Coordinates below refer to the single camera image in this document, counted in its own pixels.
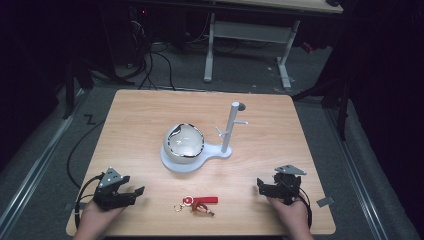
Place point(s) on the white round bowl silver rim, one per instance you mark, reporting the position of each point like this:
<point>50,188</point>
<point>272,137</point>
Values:
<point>184,143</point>

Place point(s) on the person's left hand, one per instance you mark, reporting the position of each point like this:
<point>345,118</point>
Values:
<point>96,220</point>

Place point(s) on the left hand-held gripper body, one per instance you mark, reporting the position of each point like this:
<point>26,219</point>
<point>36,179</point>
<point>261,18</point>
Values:
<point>108,196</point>

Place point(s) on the aluminium floor rail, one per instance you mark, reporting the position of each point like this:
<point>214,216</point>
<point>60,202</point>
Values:
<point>36,163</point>
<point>356,173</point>

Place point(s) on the grey tape piece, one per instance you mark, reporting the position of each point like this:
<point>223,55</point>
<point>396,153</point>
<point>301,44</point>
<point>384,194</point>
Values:
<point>325,201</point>

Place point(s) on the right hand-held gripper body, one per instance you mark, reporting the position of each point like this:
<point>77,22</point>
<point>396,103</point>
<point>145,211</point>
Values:
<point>287,186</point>

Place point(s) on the white peg stand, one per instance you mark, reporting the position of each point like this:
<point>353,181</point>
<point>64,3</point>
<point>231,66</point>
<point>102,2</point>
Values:
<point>213,153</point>

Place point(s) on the white metal desk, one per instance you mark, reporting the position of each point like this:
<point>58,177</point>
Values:
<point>250,31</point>

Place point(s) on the person's right hand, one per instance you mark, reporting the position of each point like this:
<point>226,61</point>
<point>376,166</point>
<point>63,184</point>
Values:
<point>293,218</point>

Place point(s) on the black metal stand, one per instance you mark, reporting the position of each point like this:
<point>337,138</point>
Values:
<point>340,93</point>
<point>71,83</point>

